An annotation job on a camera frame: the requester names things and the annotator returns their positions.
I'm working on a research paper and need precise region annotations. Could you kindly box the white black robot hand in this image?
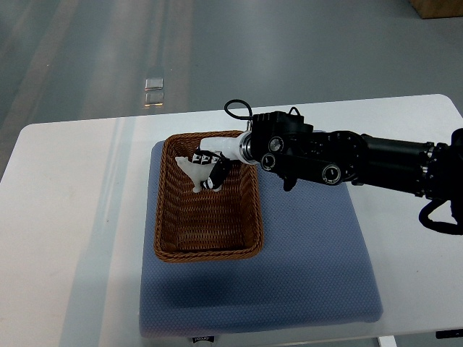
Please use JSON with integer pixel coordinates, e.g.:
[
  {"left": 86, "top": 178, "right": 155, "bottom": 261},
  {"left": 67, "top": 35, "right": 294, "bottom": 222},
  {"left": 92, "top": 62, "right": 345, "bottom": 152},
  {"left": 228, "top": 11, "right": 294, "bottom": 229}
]
[{"left": 193, "top": 131, "right": 254, "bottom": 191}]

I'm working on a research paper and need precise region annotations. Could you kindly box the white bear figurine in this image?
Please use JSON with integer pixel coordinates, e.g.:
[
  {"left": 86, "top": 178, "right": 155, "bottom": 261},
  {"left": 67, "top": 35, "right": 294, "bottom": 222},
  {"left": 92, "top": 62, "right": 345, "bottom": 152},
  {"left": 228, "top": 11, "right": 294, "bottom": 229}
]
[{"left": 175, "top": 157, "right": 222, "bottom": 193}]

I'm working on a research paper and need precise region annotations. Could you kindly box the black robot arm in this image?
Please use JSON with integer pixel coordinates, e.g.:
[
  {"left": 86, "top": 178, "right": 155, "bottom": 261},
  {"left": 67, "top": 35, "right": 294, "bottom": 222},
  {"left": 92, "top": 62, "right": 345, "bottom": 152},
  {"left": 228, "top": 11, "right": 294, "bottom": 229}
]
[{"left": 239, "top": 107, "right": 462, "bottom": 236}]

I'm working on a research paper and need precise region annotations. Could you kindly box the brown wicker basket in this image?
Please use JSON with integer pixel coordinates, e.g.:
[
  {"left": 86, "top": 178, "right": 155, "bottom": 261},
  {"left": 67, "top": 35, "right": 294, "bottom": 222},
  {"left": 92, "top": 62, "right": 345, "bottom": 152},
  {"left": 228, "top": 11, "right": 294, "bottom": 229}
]
[{"left": 149, "top": 130, "right": 264, "bottom": 263}]

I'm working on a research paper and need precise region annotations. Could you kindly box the metal floor socket plate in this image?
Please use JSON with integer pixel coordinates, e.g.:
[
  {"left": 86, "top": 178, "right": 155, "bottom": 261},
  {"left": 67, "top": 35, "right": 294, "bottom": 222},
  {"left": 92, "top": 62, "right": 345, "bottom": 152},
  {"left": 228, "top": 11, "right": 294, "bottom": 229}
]
[{"left": 145, "top": 77, "right": 163, "bottom": 90}]

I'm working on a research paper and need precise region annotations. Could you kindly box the blue fabric mat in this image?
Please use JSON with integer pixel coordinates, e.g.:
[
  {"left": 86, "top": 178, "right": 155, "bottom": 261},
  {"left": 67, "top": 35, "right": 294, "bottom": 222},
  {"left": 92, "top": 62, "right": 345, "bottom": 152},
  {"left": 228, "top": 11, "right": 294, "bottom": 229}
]
[{"left": 139, "top": 159, "right": 383, "bottom": 338}]

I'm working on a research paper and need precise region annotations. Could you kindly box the brown cardboard box corner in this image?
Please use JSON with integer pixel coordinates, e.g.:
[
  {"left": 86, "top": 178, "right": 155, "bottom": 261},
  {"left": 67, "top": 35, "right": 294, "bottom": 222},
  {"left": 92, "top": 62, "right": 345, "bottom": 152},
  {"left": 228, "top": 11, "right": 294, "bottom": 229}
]
[{"left": 409, "top": 0, "right": 462, "bottom": 19}]

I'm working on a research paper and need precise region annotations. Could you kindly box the black table control panel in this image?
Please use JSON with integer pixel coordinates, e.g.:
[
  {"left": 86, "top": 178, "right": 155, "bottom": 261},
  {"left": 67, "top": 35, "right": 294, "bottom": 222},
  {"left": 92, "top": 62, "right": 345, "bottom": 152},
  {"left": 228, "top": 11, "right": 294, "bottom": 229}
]
[{"left": 436, "top": 328, "right": 463, "bottom": 340}]

